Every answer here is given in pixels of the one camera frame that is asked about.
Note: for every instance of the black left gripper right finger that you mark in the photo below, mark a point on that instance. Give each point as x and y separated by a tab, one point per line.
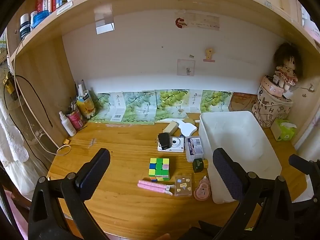
265	209

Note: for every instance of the white lotion bottle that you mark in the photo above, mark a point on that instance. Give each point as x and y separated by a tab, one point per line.
67	124

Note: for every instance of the white cloud-shaped board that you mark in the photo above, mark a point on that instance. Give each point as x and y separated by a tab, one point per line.
186	129

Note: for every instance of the white plastic storage bin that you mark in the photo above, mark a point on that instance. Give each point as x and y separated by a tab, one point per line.
241	136

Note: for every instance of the yellow figure wall sticker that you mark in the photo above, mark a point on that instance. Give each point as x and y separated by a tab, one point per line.
209	52

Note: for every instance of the pink round box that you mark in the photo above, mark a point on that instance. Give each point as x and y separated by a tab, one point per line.
271	88

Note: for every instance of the pink round tape dispenser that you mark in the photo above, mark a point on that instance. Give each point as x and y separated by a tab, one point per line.
202	192

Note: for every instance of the red pen holder can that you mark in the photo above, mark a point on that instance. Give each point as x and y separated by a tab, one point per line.
76	119

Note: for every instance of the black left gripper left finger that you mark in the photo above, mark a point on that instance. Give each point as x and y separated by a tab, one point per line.
46	218

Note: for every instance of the letter print canvas bag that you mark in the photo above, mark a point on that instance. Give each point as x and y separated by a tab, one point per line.
267	108

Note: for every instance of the clear floss pick box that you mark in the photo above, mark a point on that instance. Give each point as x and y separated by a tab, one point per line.
193	148

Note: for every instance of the brown printed cardboard piece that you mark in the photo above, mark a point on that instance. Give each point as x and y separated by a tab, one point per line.
242	102

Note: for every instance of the clear sticker card case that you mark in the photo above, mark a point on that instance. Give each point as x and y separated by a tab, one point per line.
183	185

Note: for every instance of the beige rectangular eraser block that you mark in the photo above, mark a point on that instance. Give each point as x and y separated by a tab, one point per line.
171	128

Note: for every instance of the black plug charger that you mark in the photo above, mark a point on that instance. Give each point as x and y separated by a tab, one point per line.
164	140

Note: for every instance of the green bottle with gold cap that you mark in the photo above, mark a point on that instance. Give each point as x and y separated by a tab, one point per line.
199	165

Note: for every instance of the pink sketch wall note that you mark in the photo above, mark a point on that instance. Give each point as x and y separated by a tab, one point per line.
185	67

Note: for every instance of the orange juice carton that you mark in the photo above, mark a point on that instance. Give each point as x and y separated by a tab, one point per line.
85	102

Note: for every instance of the multicolour puzzle cube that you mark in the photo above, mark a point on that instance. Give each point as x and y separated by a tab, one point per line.
159	169

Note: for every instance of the dark blue jar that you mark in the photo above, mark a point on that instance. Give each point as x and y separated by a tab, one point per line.
24	26

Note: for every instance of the brown haired doll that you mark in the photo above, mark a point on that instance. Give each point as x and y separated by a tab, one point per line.
288	64

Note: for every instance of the green grape printed cardboard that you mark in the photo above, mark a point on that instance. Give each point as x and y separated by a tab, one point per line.
150	106

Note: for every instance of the white children's digital camera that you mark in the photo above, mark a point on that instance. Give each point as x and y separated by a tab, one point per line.
177	145

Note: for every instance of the green tissue pack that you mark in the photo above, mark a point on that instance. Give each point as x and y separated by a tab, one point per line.
283	130

